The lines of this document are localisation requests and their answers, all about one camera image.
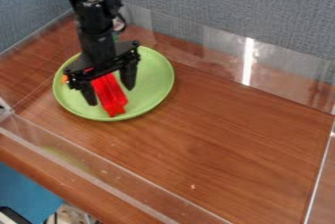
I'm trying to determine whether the green round plate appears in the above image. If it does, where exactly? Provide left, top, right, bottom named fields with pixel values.
left=53, top=46, right=176, bottom=121

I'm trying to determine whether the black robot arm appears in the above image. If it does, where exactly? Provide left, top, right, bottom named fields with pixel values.
left=64, top=0, right=140, bottom=106

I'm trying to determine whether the orange toy carrot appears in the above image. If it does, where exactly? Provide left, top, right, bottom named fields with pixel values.
left=62, top=75, right=69, bottom=83

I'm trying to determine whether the black cable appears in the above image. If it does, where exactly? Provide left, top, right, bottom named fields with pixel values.
left=112, top=12, right=129, bottom=35

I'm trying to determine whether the clear acrylic enclosure wall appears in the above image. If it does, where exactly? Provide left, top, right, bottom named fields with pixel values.
left=0, top=6, right=335, bottom=224

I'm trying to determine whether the red plastic clip object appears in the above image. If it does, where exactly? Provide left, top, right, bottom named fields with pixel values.
left=90, top=73, right=129, bottom=117

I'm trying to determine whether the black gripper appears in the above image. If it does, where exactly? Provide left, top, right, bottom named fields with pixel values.
left=64, top=31, right=140, bottom=106

